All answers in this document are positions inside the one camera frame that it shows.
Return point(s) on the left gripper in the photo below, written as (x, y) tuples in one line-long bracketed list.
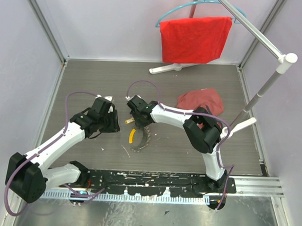
[(115, 126)]

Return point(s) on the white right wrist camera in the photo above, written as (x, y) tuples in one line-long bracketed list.
[(128, 98)]

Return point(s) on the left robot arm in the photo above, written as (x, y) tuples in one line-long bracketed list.
[(30, 175)]

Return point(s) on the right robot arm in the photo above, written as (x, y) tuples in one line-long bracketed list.
[(205, 132)]

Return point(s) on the dark red crumpled shirt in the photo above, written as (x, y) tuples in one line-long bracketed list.
[(206, 98)]

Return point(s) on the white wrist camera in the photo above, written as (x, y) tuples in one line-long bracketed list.
[(128, 98), (109, 98)]

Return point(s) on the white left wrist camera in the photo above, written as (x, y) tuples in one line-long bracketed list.
[(109, 98)]

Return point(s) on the key with yellow tag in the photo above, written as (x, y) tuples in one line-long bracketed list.
[(128, 121)]

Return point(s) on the teal clothes hanger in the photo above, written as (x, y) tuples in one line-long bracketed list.
[(194, 4)]

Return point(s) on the bright red cloth on hanger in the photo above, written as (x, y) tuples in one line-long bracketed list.
[(194, 40)]

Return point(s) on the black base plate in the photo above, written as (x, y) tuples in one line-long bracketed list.
[(116, 182)]

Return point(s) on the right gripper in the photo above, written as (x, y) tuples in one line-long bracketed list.
[(137, 123)]

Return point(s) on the grey slotted cable duct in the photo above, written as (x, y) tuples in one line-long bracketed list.
[(137, 198)]

